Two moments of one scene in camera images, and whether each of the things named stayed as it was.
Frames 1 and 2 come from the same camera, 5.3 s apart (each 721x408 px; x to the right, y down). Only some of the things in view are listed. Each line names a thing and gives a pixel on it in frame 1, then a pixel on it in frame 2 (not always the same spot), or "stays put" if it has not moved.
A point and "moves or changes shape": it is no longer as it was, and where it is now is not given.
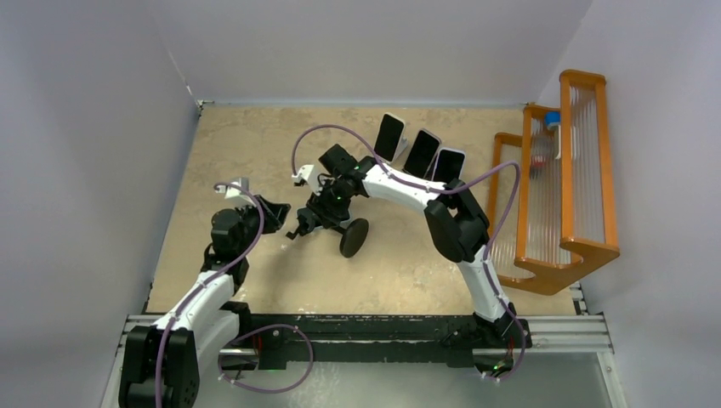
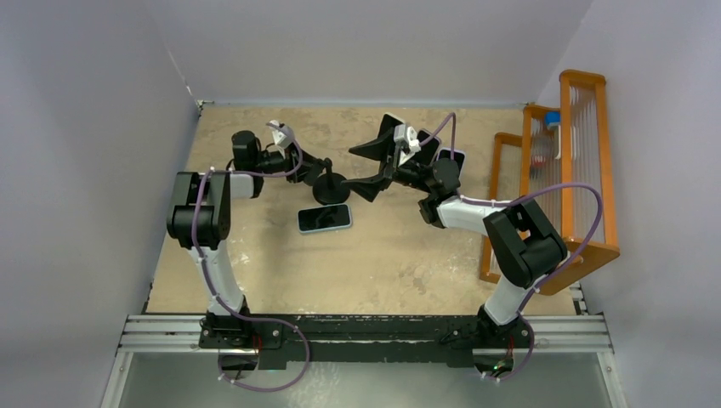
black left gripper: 273,214 → 299,165
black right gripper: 320,204 → 370,188
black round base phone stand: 351,240 moves or changes shape
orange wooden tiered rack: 550,214 stays put
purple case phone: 422,153 stays put
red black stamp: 537,164 stays put
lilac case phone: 449,165 stays put
